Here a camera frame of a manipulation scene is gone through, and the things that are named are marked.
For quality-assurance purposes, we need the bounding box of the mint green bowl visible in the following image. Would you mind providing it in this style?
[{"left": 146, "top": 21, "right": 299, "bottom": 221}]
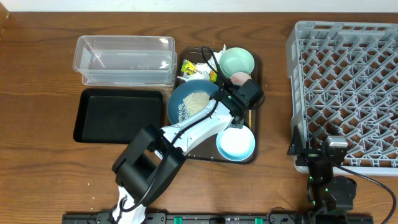
[{"left": 219, "top": 47, "right": 255, "bottom": 78}]

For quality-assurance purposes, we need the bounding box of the white rice pile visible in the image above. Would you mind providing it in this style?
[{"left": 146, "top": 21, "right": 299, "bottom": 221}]
[{"left": 178, "top": 92, "right": 210, "bottom": 122}]

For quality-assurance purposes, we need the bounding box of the white tissue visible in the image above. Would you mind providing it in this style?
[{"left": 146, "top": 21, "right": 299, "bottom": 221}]
[{"left": 177, "top": 53, "right": 217, "bottom": 83}]

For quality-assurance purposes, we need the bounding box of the dark blue plate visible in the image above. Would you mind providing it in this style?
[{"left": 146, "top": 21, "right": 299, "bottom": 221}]
[{"left": 167, "top": 80, "right": 218, "bottom": 124}]

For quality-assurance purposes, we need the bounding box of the yellow green snack wrapper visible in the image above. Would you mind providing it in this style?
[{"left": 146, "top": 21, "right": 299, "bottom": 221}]
[{"left": 178, "top": 60, "right": 217, "bottom": 83}]

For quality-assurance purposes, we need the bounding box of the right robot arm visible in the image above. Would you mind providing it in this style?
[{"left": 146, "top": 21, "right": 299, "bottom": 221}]
[{"left": 287, "top": 126, "right": 357, "bottom": 223}]

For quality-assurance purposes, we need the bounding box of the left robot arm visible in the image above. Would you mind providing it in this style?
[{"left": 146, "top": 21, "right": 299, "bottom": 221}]
[{"left": 112, "top": 88, "right": 257, "bottom": 223}]

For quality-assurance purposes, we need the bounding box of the grey dishwasher rack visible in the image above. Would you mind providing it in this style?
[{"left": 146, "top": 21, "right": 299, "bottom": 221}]
[{"left": 286, "top": 21, "right": 397, "bottom": 176}]

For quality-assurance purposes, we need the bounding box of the wooden chopstick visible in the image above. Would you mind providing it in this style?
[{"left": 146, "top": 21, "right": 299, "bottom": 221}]
[{"left": 248, "top": 110, "right": 252, "bottom": 130}]

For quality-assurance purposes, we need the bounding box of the pink cup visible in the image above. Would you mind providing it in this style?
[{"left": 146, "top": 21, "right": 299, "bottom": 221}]
[{"left": 230, "top": 72, "right": 251, "bottom": 86}]

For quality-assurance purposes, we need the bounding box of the light blue bowl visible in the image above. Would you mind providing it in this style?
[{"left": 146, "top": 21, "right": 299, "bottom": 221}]
[{"left": 216, "top": 126, "right": 256, "bottom": 162}]

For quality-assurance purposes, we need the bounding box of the brown serving tray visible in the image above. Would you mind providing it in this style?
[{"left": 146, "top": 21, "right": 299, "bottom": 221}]
[{"left": 177, "top": 47, "right": 262, "bottom": 165}]

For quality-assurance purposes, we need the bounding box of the black tray bin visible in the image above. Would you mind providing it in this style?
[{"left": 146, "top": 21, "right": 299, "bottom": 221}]
[{"left": 73, "top": 88, "right": 163, "bottom": 144}]

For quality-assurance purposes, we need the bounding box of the clear plastic bin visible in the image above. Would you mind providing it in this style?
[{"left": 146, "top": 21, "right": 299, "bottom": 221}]
[{"left": 73, "top": 35, "right": 177, "bottom": 86}]

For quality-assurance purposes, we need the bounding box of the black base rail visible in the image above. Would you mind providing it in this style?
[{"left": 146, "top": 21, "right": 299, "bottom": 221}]
[{"left": 62, "top": 212, "right": 374, "bottom": 224}]

